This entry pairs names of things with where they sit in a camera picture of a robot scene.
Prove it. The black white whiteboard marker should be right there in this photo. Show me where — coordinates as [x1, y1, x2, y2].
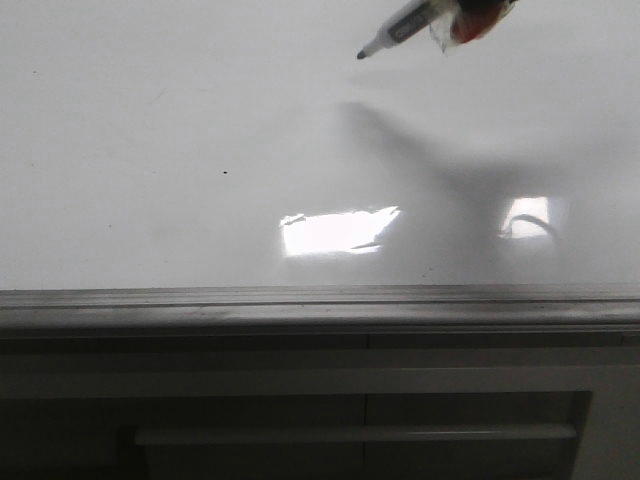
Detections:
[356, 0, 459, 60]

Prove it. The white whiteboard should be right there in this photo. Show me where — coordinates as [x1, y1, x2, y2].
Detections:
[1, 1, 639, 336]

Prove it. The grey cabinet drawer handle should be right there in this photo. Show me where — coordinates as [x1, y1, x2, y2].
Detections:
[134, 423, 577, 446]

